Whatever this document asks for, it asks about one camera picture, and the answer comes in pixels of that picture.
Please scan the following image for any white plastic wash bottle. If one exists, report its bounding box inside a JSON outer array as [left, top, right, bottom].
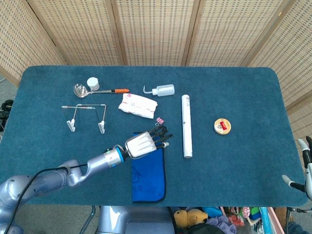
[[143, 84, 176, 97]]

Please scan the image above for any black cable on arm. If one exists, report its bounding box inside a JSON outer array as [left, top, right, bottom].
[[4, 162, 88, 234]]

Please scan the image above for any small white plastic jar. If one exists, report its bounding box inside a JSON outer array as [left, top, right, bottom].
[[87, 77, 100, 90]]

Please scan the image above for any woven bamboo folding screen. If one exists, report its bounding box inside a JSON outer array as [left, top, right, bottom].
[[0, 0, 312, 142]]

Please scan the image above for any white wet wipes packet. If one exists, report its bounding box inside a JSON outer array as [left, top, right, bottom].
[[118, 93, 158, 120]]

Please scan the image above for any blue microfiber cloth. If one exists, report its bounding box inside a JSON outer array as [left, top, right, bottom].
[[131, 131, 167, 204]]

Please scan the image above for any black equipment on floor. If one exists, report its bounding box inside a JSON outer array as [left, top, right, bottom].
[[0, 99, 14, 132]]

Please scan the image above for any folding metal wire stand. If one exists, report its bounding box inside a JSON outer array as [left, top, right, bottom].
[[61, 103, 107, 135]]

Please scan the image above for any silver and black left robot hand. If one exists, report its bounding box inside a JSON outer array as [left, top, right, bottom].
[[124, 125, 174, 160]]

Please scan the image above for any grey-blue robot torso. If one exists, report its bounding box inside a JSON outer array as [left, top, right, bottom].
[[97, 206, 175, 234]]

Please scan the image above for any blue carpet table cover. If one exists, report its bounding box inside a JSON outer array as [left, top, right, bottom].
[[0, 65, 310, 208]]

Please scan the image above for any white paper roll tube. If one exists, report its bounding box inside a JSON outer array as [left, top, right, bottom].
[[181, 94, 194, 159]]

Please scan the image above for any yellow plush toy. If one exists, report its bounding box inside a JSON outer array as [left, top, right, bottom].
[[173, 208, 209, 229]]

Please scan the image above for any round yellow tin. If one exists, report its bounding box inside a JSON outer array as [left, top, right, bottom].
[[214, 118, 232, 135]]

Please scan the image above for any blue foam cylinder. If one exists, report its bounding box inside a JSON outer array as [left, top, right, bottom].
[[259, 207, 273, 234]]

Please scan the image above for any steel ladle with orange handle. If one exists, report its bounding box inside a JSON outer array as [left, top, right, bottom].
[[73, 83, 130, 98]]

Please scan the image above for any purple cloth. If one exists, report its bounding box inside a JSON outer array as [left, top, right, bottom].
[[207, 215, 237, 234]]

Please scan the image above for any pink board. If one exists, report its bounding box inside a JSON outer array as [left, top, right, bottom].
[[267, 207, 286, 234]]

